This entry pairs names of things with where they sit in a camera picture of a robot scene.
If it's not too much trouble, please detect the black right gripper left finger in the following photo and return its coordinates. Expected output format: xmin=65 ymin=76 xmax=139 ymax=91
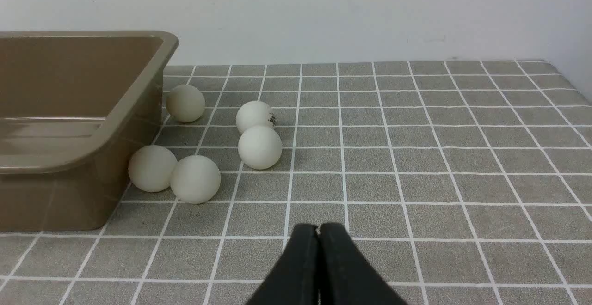
xmin=246 ymin=223 xmax=319 ymax=305

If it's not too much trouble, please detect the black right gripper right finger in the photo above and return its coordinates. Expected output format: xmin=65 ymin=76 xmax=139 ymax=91
xmin=319 ymin=222 xmax=406 ymax=305

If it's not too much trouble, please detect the white ping-pong ball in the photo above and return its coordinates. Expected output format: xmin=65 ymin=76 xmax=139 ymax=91
xmin=166 ymin=85 xmax=206 ymax=122
xmin=128 ymin=145 xmax=178 ymax=193
xmin=238 ymin=125 xmax=283 ymax=170
xmin=235 ymin=101 xmax=277 ymax=134
xmin=170 ymin=155 xmax=221 ymax=204

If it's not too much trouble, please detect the grey checkered tablecloth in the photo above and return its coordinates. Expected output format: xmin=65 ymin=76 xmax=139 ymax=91
xmin=1 ymin=61 xmax=592 ymax=305

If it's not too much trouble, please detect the olive plastic storage bin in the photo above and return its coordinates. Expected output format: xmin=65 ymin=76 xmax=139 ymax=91
xmin=0 ymin=30 xmax=179 ymax=233

